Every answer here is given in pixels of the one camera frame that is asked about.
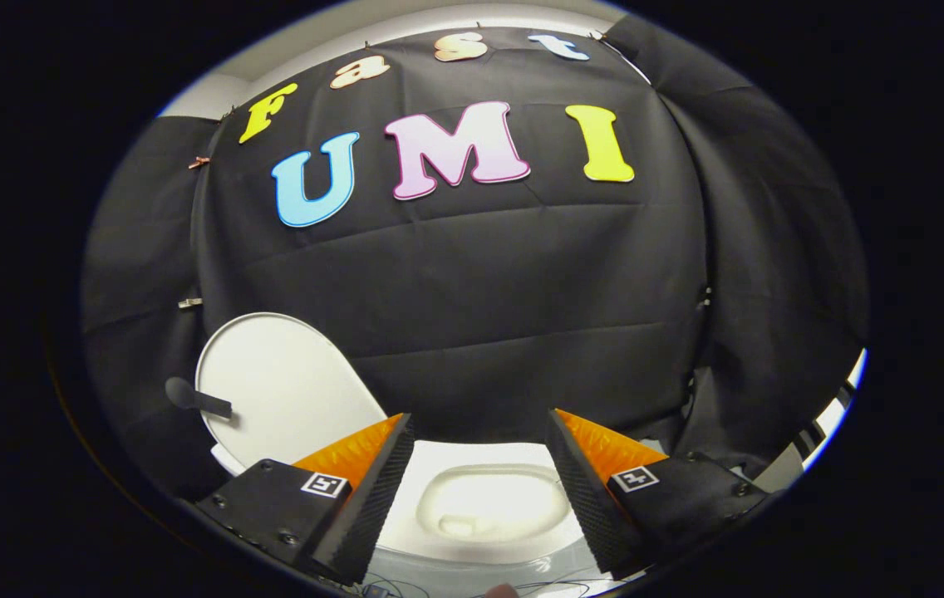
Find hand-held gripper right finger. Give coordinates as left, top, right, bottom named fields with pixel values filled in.
left=545, top=408, right=772, bottom=581

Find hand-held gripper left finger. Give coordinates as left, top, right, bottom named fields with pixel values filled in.
left=196, top=413, right=416, bottom=586

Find white toilet lid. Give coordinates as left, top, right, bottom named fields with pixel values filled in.
left=195, top=312, right=390, bottom=474

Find black round lid handle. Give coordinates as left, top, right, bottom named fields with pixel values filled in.
left=165, top=377, right=234, bottom=419

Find white ceramic toilet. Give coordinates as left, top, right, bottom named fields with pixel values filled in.
left=210, top=440, right=597, bottom=576

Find white staircase with black treads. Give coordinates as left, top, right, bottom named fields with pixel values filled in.
left=759, top=349, right=868, bottom=495

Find black white floor cables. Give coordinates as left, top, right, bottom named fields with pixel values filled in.
left=347, top=577, right=597, bottom=598

